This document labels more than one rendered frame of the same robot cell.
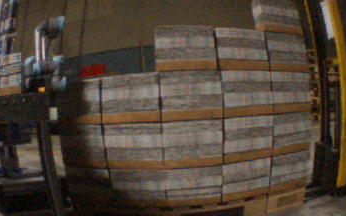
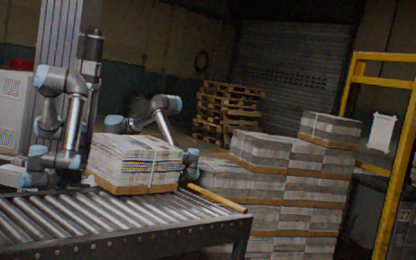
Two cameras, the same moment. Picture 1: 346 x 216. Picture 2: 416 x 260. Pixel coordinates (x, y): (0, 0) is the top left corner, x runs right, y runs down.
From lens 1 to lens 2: 1.86 m
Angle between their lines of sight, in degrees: 27
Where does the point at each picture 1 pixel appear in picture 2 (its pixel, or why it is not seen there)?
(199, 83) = (272, 182)
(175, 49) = (266, 158)
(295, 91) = (334, 193)
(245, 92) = (298, 190)
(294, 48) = (345, 162)
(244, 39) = (309, 154)
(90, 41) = (16, 32)
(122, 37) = not seen: hidden behind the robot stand
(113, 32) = not seen: hidden behind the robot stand
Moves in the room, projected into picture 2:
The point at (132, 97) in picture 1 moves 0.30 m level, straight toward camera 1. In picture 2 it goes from (234, 187) to (259, 201)
